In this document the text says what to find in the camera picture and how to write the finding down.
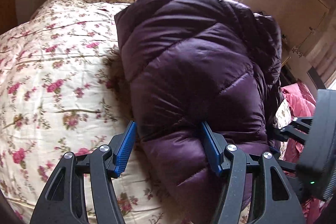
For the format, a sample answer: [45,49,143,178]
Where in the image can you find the purple quilted down jacket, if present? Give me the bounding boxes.
[114,0,282,223]

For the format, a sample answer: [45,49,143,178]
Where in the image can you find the pink crumpled blanket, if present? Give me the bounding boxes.
[280,81,329,224]

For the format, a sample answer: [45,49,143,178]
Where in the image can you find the floral cream bed quilt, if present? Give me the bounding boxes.
[0,0,253,224]

